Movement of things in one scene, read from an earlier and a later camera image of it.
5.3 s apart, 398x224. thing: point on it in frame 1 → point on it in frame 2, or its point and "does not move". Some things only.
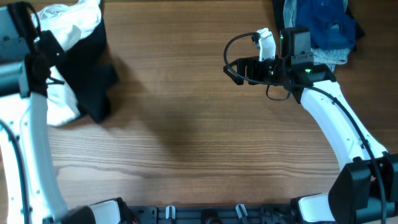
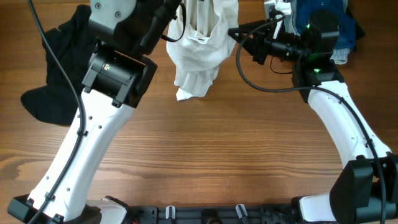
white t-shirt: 68,23 → 212,29
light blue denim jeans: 328,58 does not move
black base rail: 251,214 does not move
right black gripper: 253,63 → 262,42
